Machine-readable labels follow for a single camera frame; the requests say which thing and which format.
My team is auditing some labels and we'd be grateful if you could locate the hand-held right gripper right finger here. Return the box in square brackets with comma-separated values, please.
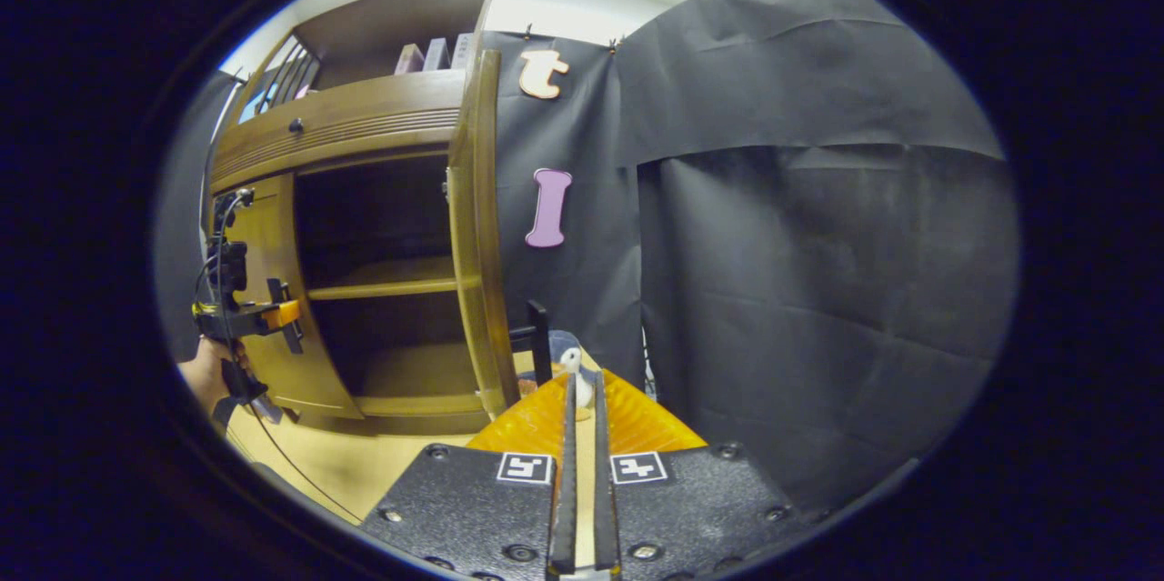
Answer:
[591, 369, 801, 581]

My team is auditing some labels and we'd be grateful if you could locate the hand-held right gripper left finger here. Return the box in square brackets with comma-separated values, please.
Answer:
[359, 372, 578, 581]

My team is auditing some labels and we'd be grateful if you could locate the wooden double-door shoe cabinet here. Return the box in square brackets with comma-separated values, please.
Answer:
[205, 0, 525, 436]

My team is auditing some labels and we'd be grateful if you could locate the wooden inner cabinet shelf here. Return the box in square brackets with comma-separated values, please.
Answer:
[307, 255, 460, 302]

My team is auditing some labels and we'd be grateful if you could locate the penguin plush toy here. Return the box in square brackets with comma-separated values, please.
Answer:
[546, 329, 597, 409]

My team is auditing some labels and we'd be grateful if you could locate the black backdrop cloth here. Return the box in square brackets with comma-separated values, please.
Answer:
[155, 0, 1019, 509]

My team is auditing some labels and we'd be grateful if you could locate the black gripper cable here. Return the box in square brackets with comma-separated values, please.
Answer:
[205, 190, 365, 523]

